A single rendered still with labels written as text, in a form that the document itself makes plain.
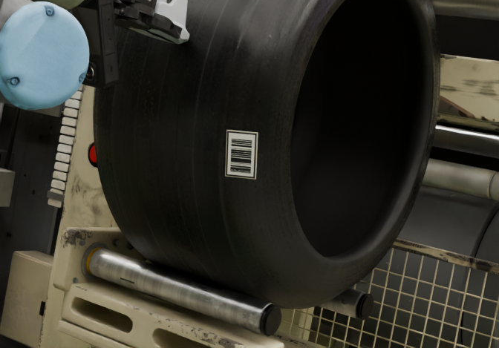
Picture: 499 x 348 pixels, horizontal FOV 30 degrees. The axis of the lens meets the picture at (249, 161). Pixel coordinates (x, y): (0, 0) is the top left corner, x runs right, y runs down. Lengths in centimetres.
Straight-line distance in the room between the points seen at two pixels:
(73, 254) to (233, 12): 49
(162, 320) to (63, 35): 64
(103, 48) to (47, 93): 28
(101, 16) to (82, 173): 57
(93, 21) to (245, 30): 20
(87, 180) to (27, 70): 81
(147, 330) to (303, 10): 51
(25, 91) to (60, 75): 4
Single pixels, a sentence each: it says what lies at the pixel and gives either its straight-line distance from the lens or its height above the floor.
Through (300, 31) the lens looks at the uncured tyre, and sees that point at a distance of 120.
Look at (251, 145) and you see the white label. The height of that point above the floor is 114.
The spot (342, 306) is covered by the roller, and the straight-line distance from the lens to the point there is 154.
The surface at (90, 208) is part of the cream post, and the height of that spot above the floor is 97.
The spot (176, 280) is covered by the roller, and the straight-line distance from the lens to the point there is 137.
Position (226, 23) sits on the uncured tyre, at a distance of 119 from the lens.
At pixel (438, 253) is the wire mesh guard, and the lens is 168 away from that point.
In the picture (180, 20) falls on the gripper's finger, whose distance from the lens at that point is 117.
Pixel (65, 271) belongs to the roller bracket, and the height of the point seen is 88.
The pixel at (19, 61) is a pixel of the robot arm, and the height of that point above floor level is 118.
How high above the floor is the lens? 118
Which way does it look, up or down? 3 degrees down
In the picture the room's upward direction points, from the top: 11 degrees clockwise
